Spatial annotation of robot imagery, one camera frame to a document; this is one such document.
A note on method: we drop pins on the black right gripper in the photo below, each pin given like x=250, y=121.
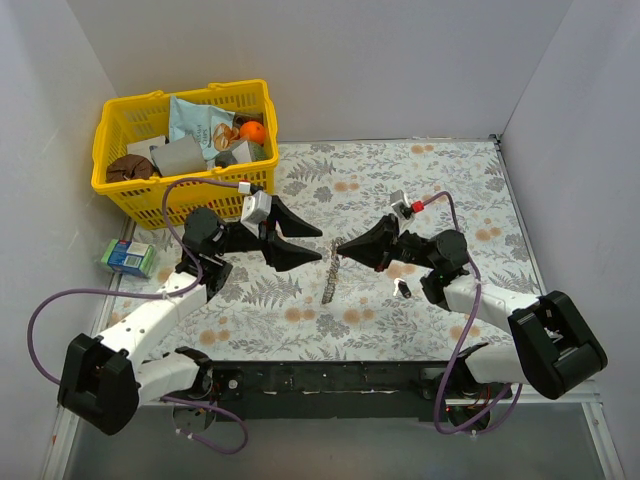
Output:
x=395, y=242

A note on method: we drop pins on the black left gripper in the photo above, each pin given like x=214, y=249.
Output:
x=267, y=238

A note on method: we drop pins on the black head small key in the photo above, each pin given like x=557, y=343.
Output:
x=401, y=289

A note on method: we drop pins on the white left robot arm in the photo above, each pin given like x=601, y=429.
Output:
x=135, y=340

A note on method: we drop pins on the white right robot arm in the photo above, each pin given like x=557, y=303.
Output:
x=553, y=349

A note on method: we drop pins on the orange fruit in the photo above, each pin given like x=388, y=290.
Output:
x=253, y=131

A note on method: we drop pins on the grey cardboard box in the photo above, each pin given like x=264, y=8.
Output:
x=179, y=157

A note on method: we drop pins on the light blue chips bag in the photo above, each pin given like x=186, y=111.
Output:
x=210, y=126

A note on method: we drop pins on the green blue carton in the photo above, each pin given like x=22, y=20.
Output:
x=129, y=258

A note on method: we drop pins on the white box in basket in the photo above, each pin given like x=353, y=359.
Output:
x=145, y=147

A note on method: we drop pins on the brown round bun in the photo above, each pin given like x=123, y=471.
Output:
x=130, y=167

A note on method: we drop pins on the yellow plastic basket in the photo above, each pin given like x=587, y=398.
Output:
x=151, y=203

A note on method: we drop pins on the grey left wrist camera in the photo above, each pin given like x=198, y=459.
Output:
x=256, y=208

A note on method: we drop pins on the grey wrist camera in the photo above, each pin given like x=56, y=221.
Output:
x=256, y=208
x=401, y=206

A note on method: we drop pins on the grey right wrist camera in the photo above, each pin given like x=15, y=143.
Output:
x=401, y=206

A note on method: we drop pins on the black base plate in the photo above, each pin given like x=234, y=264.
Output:
x=263, y=390

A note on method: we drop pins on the aluminium frame rail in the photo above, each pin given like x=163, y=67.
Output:
x=460, y=407

